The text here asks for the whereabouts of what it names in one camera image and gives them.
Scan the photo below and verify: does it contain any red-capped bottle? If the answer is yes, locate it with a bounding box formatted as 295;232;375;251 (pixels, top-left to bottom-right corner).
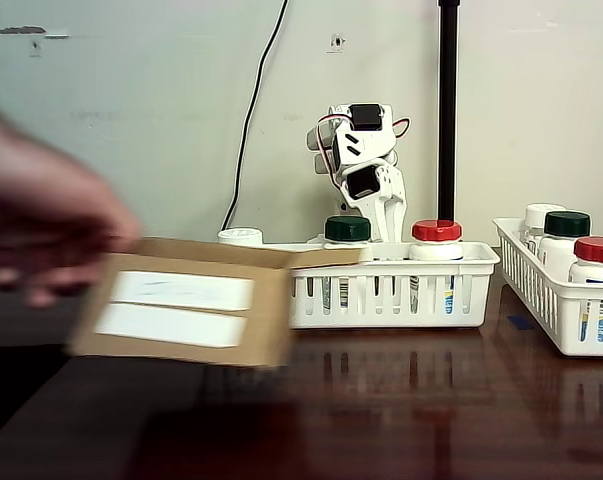
568;236;603;346
408;218;466;316

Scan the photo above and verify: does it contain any labelled cardboard box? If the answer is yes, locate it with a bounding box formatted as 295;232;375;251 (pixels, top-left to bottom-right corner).
65;236;375;371

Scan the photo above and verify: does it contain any green-capped bottle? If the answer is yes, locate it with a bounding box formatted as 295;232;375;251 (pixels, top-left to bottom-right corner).
322;215;374;317
535;210;593;284

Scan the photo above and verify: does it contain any white plastic basket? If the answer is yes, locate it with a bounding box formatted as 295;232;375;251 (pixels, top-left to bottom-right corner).
493;217;603;358
260;241;502;330

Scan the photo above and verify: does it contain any person's bare hand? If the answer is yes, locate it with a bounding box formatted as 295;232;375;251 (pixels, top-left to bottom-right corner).
0;99;145;309

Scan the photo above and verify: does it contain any black vertical pole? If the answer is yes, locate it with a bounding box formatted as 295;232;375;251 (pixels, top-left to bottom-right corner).
438;0;463;224

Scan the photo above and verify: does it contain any black power cable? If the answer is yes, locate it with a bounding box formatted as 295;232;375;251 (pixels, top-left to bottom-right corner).
220;0;290;232

